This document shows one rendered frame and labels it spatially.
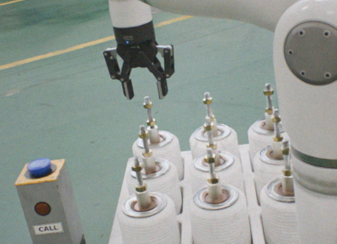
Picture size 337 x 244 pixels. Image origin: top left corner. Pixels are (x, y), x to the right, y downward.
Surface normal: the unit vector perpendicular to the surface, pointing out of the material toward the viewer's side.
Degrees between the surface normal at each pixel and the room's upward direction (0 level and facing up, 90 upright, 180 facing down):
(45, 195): 90
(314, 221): 90
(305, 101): 93
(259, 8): 104
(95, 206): 0
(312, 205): 90
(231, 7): 119
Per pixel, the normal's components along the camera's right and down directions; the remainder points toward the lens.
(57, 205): -0.04, 0.41
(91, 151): -0.15, -0.91
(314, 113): -0.56, 0.44
